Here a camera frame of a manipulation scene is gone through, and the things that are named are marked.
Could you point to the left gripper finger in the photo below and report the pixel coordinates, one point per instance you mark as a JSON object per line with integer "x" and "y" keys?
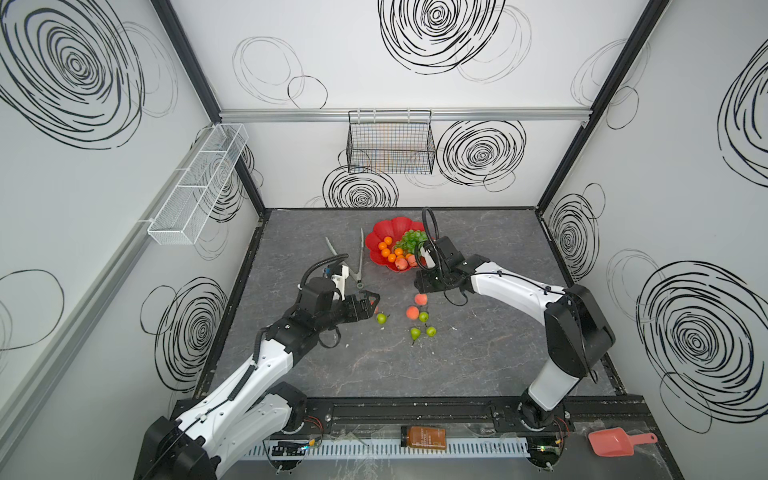
{"x": 367, "y": 313}
{"x": 371, "y": 297}

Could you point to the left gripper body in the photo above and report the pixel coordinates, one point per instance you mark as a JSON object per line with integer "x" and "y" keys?
{"x": 357, "y": 306}

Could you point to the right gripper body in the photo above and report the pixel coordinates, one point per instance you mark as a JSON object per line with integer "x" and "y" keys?
{"x": 429, "y": 279}

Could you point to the green fake grape bunch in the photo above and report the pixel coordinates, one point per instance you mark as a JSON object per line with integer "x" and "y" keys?
{"x": 411, "y": 242}

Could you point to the red flower-shaped fruit bowl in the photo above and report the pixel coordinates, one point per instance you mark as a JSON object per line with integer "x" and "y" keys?
{"x": 394, "y": 228}

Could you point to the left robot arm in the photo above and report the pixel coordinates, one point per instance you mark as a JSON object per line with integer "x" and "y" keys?
{"x": 207, "y": 439}

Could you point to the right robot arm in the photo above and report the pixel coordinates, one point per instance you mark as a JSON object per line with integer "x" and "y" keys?
{"x": 576, "y": 330}

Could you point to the pink plastic scoop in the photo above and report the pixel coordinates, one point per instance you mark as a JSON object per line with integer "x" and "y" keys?
{"x": 616, "y": 442}

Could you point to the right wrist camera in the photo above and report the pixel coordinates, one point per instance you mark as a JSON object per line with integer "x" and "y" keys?
{"x": 440, "y": 253}

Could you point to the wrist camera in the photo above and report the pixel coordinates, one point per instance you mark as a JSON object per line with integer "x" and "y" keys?
{"x": 320, "y": 285}
{"x": 440, "y": 253}

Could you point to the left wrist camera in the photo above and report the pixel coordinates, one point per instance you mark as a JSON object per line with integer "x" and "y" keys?
{"x": 320, "y": 285}

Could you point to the black mounting rail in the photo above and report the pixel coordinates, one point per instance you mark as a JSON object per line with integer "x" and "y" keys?
{"x": 330, "y": 413}

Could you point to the black wire basket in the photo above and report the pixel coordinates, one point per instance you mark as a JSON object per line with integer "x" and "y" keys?
{"x": 394, "y": 141}

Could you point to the white slotted cable duct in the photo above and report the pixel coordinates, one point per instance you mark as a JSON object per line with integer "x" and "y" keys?
{"x": 457, "y": 448}

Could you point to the white mesh wall shelf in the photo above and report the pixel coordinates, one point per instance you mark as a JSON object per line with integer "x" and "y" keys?
{"x": 191, "y": 202}

